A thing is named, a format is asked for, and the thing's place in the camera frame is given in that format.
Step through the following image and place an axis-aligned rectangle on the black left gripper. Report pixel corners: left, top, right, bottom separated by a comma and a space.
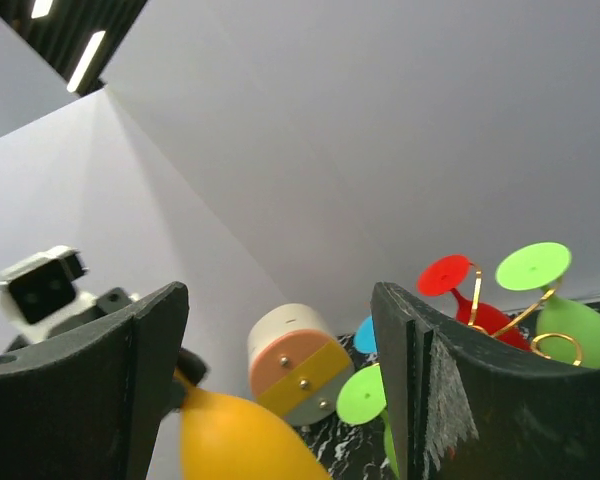
4, 287, 208, 413

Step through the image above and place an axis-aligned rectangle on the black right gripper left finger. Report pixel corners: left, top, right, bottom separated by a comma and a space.
0, 282, 189, 479

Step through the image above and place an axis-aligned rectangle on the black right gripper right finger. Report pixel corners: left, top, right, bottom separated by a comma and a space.
371, 282, 600, 479

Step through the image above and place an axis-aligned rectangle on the orange wine glass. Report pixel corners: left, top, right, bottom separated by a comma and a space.
175, 371, 330, 480

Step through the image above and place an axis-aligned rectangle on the green wine glass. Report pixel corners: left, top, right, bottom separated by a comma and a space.
495, 242, 600, 369
336, 363, 399, 478

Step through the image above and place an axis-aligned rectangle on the blue wine glass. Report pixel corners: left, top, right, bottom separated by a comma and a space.
353, 315, 378, 354

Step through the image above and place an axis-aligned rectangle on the red wine glass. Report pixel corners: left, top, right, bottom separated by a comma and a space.
417, 254, 530, 352

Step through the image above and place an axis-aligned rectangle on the white drum with coloured lid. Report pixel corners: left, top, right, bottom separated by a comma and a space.
247, 303, 355, 427

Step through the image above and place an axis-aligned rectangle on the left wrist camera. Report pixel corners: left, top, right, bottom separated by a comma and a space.
0, 245, 96, 344

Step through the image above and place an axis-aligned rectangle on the gold wire glass rack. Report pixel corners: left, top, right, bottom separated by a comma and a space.
467, 262, 583, 366

